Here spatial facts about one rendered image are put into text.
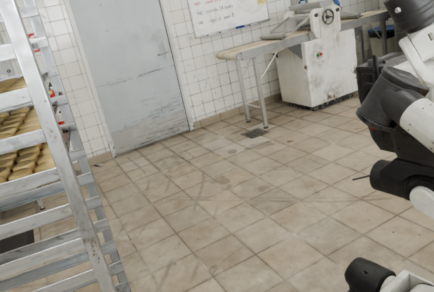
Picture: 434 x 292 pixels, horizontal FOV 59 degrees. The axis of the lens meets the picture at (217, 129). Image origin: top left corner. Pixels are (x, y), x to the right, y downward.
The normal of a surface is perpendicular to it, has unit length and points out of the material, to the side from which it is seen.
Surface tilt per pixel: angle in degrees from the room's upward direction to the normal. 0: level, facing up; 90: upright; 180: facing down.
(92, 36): 90
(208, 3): 90
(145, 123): 90
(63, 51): 90
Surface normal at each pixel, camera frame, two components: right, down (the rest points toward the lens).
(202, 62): 0.46, 0.19
